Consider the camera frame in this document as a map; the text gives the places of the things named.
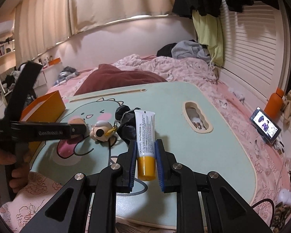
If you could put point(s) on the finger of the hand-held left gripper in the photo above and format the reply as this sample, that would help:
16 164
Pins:
24 89
78 129

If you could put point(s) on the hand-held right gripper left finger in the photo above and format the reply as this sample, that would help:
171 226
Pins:
133 165

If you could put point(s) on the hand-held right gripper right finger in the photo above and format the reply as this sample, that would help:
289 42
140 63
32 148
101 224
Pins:
159 167

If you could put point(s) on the round cream toy figure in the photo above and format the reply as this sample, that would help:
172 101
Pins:
100 132

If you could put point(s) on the orange cardboard box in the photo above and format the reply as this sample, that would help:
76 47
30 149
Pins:
46 106

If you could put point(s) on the white tube with yellow cap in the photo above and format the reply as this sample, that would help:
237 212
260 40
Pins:
144 131

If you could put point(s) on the black lace-trimmed pouch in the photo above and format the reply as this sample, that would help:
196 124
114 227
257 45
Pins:
126 126

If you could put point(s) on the person's left hand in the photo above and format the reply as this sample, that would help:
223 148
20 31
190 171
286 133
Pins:
2 157

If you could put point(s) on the mint cartoon lap desk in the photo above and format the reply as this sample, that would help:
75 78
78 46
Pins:
196 155

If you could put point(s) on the small orange shelf box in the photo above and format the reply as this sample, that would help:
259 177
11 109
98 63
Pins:
54 61

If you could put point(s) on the pink bed sheet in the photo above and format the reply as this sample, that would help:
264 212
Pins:
70 83

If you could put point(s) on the striped grey clothes pile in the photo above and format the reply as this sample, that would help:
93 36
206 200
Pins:
68 72

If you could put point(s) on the maroon pillow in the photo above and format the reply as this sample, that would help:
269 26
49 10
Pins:
116 77

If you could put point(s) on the pink floral quilt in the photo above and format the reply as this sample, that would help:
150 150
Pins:
184 70

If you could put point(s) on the black smartphone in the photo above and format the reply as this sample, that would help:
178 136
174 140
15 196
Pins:
264 123

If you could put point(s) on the beige curtains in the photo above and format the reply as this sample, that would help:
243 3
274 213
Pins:
99 2

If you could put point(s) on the black clothing pile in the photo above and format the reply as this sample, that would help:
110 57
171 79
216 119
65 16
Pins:
165 49

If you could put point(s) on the grey clothing pile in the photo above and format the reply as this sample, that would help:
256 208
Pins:
186 48

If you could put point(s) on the orange bottle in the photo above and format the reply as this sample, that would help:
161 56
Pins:
274 102

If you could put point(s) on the leopard print cloth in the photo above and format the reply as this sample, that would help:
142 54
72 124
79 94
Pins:
283 213

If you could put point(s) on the lime green hanging cloth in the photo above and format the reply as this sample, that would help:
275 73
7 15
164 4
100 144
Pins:
208 34

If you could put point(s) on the white slatted panel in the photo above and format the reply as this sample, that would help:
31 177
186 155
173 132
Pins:
252 53

